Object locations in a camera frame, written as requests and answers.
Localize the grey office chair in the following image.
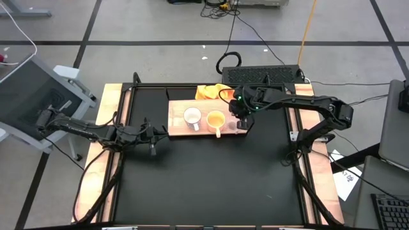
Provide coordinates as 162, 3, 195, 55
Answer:
0, 52, 98, 161

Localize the black box device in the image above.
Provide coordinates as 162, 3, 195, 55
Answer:
397, 79, 409, 114

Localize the thin black floor cable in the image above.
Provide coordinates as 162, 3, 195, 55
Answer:
308, 79, 391, 87
348, 94, 389, 107

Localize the yellow orange cloth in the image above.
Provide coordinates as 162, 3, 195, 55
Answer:
195, 83, 238, 101

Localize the black perforated computer case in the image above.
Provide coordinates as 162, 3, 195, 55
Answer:
221, 65, 305, 85

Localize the peach ceramic mug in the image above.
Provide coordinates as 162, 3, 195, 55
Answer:
206, 110, 227, 139

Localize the yellow cable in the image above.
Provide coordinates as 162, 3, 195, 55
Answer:
297, 0, 318, 66

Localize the black keyboard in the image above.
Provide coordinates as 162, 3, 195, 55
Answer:
370, 193, 409, 230

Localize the long black floor cable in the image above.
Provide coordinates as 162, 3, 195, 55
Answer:
235, 14, 287, 66

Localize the grey desk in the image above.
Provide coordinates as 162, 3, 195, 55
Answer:
378, 79, 409, 172
353, 155, 409, 230

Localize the clear plastic footed mug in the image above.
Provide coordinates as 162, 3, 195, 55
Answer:
224, 119, 240, 135

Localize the grey metal desk foot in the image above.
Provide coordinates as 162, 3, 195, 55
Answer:
0, 0, 52, 18

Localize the wooden shelf with black legs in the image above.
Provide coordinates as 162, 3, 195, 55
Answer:
160, 88, 256, 139

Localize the wooden table side board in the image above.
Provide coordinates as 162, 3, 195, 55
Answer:
72, 83, 132, 224
285, 83, 345, 224

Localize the grey white patterned mug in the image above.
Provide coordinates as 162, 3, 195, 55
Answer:
183, 107, 203, 132

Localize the coiled black cable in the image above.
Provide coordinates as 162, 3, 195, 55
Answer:
215, 51, 243, 75

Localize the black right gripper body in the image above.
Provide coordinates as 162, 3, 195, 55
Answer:
229, 86, 268, 121

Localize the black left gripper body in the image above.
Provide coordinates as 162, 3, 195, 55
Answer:
123, 118, 157, 157

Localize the white paper sheet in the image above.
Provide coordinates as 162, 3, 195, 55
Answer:
328, 149, 364, 202

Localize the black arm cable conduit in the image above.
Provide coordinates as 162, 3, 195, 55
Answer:
281, 149, 343, 226
72, 148, 124, 224

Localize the black cable tangle with plug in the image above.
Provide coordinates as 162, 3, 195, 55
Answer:
200, 0, 241, 19

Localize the grey box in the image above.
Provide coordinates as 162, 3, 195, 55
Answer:
236, 0, 290, 7

